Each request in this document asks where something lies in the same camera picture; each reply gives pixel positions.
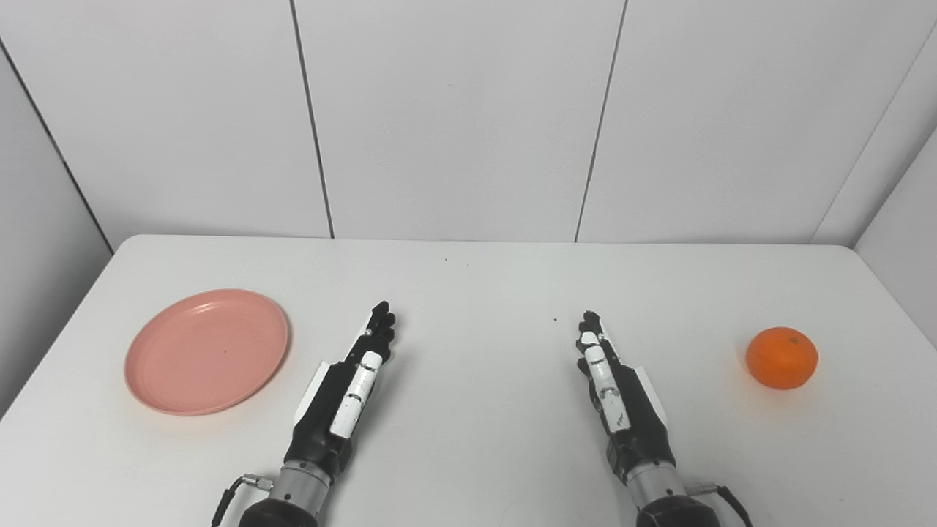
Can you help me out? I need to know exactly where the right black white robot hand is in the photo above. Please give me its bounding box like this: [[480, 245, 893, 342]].
[[575, 310, 676, 485]]

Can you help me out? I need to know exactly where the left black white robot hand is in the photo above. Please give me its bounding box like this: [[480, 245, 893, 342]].
[[284, 300, 397, 480]]

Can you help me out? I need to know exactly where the pink round plate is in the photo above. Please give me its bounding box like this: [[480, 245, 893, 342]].
[[124, 288, 291, 416]]

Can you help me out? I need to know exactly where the orange fruit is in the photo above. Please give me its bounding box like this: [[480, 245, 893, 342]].
[[745, 326, 819, 390]]

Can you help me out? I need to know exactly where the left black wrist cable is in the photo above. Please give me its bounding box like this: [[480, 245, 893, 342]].
[[212, 474, 274, 527]]

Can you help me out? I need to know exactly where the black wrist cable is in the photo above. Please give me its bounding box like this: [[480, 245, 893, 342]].
[[212, 474, 274, 527], [688, 481, 754, 527]]

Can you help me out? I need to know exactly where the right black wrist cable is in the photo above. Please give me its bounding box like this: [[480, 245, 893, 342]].
[[688, 481, 754, 527]]

